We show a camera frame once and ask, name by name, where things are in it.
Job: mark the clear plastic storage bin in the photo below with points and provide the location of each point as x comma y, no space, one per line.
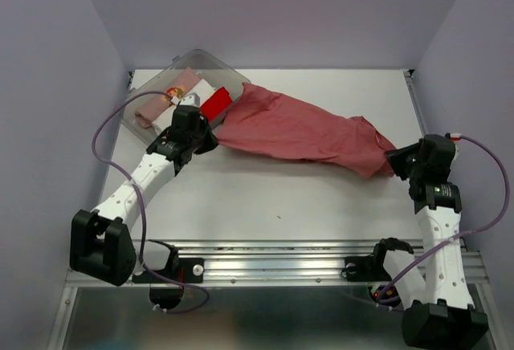
197,72

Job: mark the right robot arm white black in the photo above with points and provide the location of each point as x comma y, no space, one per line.
439,312

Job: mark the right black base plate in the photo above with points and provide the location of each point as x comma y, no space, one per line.
364,269

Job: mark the dusty red t shirt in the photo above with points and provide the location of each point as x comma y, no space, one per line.
276,125

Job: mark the aluminium frame rail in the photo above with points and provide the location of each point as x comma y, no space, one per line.
273,263

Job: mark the red rolled t shirt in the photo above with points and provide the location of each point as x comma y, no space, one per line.
216,105

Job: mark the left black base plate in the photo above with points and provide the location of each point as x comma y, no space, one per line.
183,270

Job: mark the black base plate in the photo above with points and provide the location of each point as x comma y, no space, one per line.
183,270
364,269

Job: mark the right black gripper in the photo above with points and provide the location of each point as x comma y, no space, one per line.
395,156

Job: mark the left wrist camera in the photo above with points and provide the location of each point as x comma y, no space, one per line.
191,99

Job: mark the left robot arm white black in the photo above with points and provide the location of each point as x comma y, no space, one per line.
101,242

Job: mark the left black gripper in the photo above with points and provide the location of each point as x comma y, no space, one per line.
211,142

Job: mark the pink rolled mario t shirt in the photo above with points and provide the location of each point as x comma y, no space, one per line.
174,91

